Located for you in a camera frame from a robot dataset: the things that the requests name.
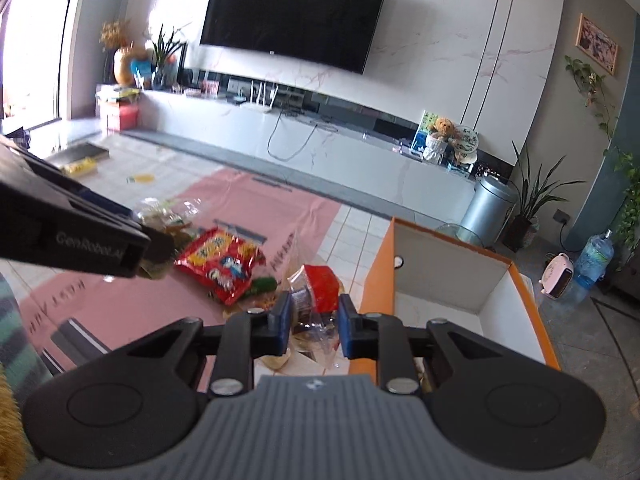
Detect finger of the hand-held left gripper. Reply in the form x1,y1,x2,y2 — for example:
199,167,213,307
142,230,177,278

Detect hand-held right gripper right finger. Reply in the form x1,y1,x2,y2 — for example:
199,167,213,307
338,293,514,395

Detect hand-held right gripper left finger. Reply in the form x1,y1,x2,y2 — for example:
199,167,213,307
125,291,293,397

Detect clear plastic snack bag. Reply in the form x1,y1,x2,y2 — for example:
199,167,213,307
132,196,207,242

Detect clear packet with red label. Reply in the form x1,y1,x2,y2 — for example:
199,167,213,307
285,264,347,367

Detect orange cardboard box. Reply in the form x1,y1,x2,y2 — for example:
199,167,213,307
348,216,562,377

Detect clear packet of pale cakes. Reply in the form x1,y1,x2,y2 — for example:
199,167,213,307
222,296,351,377

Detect pink mat with bottle print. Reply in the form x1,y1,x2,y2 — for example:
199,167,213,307
15,167,343,387

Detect red snack packet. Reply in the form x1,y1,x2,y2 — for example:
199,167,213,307
174,227,267,307

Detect yellow flat box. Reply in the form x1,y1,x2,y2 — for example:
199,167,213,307
62,157,99,177

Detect dark cover book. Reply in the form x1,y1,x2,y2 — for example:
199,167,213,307
46,142,110,169

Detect striped green grey cloth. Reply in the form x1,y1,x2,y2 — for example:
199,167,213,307
0,271,54,397

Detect stack of papers and books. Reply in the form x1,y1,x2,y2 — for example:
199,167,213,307
95,85,142,109

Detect round glass side table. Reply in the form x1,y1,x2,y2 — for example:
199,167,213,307
434,222,485,249

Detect white marble TV cabinet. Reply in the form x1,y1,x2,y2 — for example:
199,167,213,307
137,89,477,222

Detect white router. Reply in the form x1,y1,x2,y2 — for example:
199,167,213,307
239,80,279,112

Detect blue toy figure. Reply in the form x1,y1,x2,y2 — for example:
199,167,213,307
130,42,154,87

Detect silver trash can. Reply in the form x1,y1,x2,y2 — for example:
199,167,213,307
459,175,517,249

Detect green plant in glass vase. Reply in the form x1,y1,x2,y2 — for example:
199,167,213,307
149,24,187,87

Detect dried yellow flowers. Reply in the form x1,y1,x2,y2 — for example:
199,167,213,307
100,20,132,52

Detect yellow fuzzy cloth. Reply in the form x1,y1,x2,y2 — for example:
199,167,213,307
0,360,37,480

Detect teddy bear in white basket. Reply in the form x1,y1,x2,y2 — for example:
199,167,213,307
424,117,457,164

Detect pink heater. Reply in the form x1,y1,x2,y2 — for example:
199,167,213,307
540,252,576,299

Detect green picture card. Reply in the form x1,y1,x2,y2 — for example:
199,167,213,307
413,108,442,154

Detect round white paper fan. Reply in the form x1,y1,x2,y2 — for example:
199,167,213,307
449,127,480,154

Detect potted long-leaf plant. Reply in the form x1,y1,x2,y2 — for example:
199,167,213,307
501,141,587,254

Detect large blue water bottle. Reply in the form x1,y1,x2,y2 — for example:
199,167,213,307
570,230,615,302

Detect black television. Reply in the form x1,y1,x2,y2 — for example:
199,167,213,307
200,0,391,75

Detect green leafy plant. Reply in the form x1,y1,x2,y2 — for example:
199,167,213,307
611,150,640,252

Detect hanging vine plant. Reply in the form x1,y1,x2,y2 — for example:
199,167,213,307
564,55,619,157

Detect black cable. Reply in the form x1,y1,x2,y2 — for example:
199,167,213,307
266,109,322,163

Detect framed wall picture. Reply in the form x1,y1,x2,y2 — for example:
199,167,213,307
575,12,620,77

